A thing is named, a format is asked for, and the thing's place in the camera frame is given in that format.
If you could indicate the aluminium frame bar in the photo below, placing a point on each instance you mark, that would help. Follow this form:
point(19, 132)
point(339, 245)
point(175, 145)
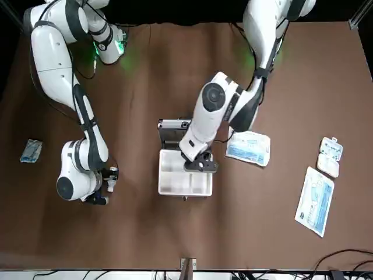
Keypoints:
point(357, 17)

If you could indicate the wide white blue packet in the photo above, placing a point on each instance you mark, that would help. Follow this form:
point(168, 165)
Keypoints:
point(250, 148)

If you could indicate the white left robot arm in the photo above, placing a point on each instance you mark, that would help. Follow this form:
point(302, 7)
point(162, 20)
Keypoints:
point(209, 116)

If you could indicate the white plastic partition tray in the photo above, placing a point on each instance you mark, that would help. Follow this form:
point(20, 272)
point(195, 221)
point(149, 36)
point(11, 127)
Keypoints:
point(175, 175)

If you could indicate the aluminium first-aid case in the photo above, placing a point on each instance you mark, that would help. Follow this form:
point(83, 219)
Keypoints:
point(172, 131)

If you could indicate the white disinfectant bottle green label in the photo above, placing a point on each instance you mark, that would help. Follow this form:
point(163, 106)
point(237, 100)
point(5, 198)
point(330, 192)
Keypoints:
point(111, 185)

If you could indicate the aluminium profile post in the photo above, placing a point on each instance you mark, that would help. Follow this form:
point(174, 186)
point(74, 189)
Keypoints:
point(188, 264)

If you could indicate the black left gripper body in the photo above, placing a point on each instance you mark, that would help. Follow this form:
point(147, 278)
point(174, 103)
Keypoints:
point(201, 165)

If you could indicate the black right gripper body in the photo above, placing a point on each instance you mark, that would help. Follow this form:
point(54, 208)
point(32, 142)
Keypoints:
point(103, 182)

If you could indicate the long white blue packet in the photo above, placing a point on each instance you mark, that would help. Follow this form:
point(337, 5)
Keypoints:
point(316, 201)

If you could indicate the white blue gauze packet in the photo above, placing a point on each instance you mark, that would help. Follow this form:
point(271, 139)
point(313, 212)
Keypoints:
point(31, 151)

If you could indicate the open white plaster box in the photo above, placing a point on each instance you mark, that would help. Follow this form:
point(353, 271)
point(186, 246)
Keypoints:
point(329, 157)

